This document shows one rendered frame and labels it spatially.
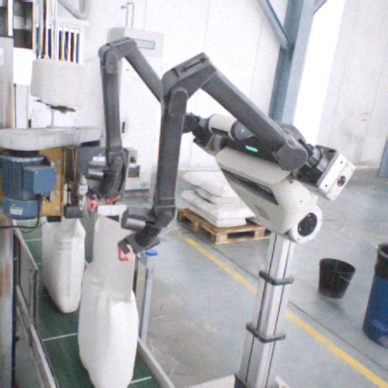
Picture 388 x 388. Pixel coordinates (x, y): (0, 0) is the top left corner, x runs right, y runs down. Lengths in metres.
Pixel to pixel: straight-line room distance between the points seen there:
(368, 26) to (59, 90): 7.91
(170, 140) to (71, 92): 0.67
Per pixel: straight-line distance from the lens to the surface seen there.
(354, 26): 8.92
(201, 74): 1.02
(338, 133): 9.03
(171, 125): 1.08
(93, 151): 1.96
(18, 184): 1.71
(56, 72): 1.68
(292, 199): 1.48
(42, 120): 4.69
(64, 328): 2.38
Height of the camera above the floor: 1.69
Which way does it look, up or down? 16 degrees down
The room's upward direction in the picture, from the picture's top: 6 degrees clockwise
